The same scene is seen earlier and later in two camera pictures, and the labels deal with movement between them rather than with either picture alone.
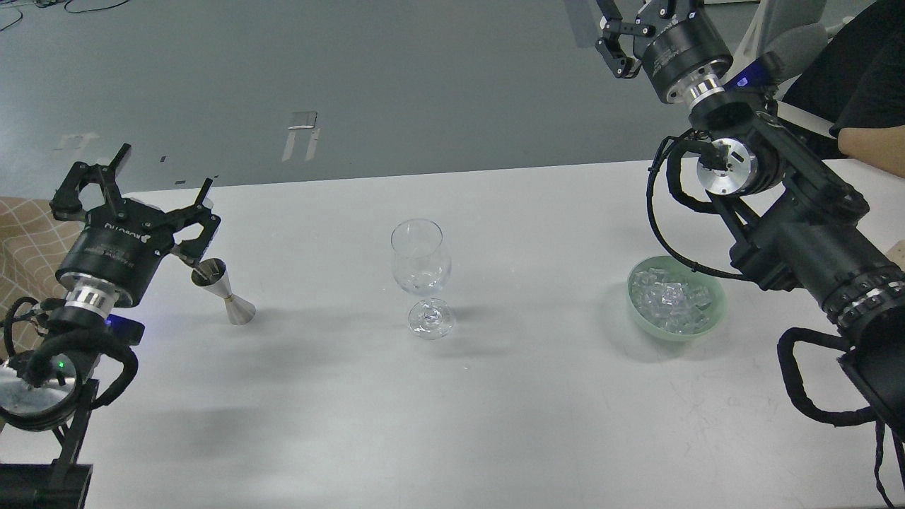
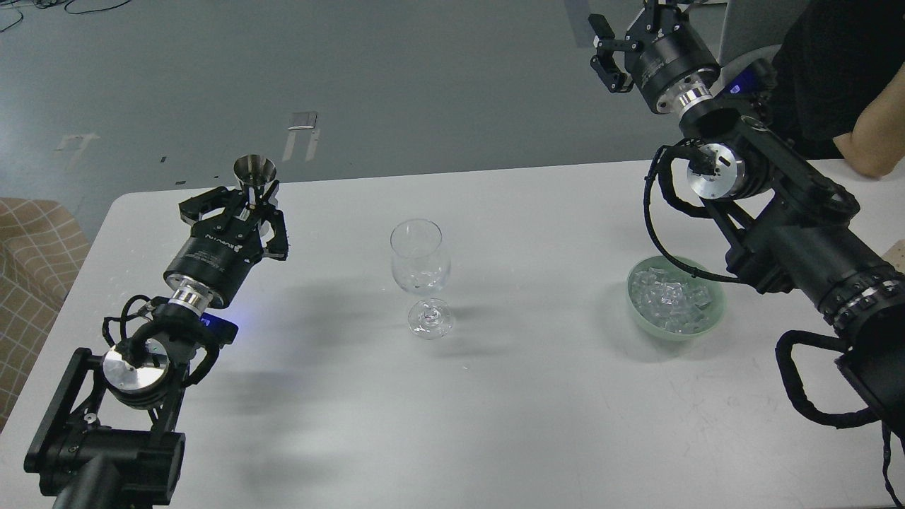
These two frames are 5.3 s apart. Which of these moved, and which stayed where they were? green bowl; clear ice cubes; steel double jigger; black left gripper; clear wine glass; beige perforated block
Moved: black left gripper; steel double jigger
Stayed: clear ice cubes; clear wine glass; beige perforated block; green bowl
